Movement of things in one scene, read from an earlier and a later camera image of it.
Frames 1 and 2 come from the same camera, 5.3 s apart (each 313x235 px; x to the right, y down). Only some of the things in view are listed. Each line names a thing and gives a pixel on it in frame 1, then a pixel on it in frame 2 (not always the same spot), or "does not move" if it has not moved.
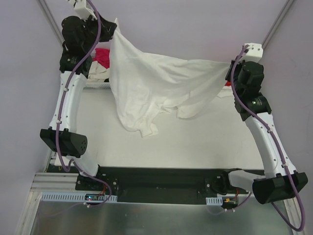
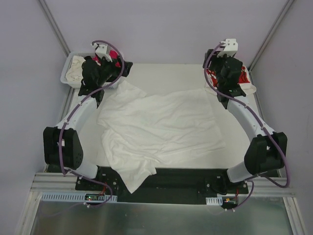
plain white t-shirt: [144, 83] -> [142, 130]
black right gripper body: [233, 71] -> [217, 62]
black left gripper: [107, 29] -> [117, 67]
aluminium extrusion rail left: [44, 181] does not move
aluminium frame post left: [53, 22] does not move
